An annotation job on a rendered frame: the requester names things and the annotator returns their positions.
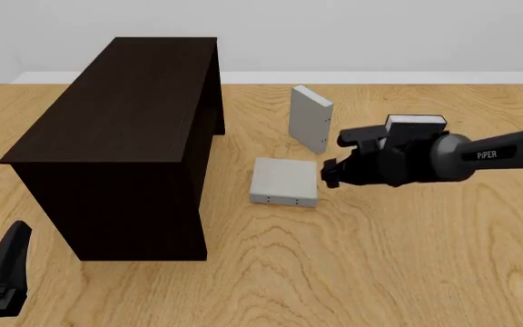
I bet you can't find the dark brown wooden cabinet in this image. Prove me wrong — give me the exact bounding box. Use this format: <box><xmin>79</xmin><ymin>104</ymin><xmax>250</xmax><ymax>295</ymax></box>
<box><xmin>0</xmin><ymin>35</ymin><xmax>226</xmax><ymax>263</ymax></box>

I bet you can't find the right gripper plate on stalk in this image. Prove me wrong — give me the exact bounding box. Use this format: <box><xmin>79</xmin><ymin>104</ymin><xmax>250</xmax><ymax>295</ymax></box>
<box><xmin>336</xmin><ymin>124</ymin><xmax>392</xmax><ymax>155</ymax></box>

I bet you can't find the black-covered book with white pages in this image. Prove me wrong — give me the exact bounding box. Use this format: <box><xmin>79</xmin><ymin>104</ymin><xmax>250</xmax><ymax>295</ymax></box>
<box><xmin>380</xmin><ymin>114</ymin><xmax>451</xmax><ymax>152</ymax></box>

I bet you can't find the flat grey book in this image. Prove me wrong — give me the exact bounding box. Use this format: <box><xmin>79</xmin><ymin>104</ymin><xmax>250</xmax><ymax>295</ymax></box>
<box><xmin>248</xmin><ymin>156</ymin><xmax>320</xmax><ymax>210</ymax></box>

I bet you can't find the upright grey book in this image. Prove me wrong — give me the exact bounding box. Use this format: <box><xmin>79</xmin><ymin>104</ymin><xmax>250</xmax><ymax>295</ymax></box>
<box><xmin>288</xmin><ymin>84</ymin><xmax>335</xmax><ymax>155</ymax></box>

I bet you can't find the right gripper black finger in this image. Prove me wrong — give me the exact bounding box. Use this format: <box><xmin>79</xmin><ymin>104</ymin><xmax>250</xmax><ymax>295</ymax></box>
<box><xmin>319</xmin><ymin>157</ymin><xmax>350</xmax><ymax>190</ymax></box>

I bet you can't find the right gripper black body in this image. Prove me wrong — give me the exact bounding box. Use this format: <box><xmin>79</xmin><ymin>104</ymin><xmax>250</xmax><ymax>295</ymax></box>
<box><xmin>346</xmin><ymin>144</ymin><xmax>399</xmax><ymax>188</ymax></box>

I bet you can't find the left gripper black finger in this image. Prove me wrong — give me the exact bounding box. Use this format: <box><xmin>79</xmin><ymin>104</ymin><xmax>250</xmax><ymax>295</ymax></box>
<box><xmin>0</xmin><ymin>220</ymin><xmax>34</xmax><ymax>292</ymax></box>

